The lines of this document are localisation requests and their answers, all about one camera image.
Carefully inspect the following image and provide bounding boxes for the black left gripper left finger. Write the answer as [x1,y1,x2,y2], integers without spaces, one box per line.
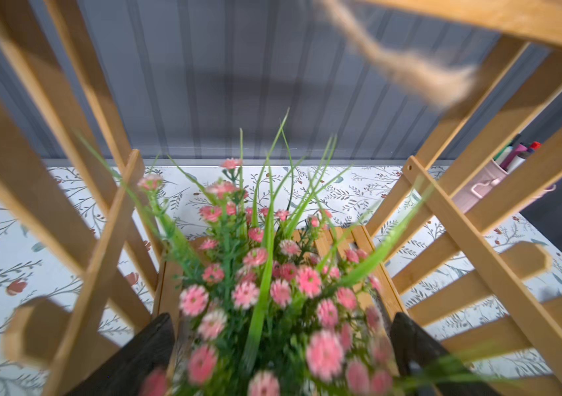
[68,313,175,395]

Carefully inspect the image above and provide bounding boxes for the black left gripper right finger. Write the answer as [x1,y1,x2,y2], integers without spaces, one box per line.
[389,313,497,395]

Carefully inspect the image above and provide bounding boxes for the pink flower plant pot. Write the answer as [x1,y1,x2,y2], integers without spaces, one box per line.
[77,108,520,396]

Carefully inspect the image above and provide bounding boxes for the wooden two-tier plant rack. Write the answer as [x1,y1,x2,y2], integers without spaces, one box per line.
[0,1,562,395]

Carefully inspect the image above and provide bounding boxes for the pink metal pen bucket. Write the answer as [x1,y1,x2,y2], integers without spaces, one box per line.
[451,159,557,215]

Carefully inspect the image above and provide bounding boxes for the markers in pink bucket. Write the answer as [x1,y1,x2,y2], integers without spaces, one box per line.
[493,134,542,173]

